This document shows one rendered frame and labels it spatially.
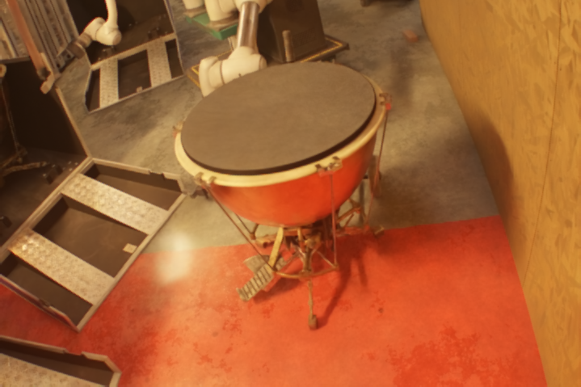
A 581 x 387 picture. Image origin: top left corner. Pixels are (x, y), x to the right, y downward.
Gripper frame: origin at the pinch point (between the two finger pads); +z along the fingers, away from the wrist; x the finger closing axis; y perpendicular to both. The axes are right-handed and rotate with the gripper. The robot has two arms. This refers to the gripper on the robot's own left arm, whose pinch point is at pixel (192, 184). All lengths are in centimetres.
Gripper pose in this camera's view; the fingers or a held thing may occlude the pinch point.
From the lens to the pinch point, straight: 264.9
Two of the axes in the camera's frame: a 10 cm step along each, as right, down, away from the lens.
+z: -8.5, -0.1, 5.3
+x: 4.2, -6.3, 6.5
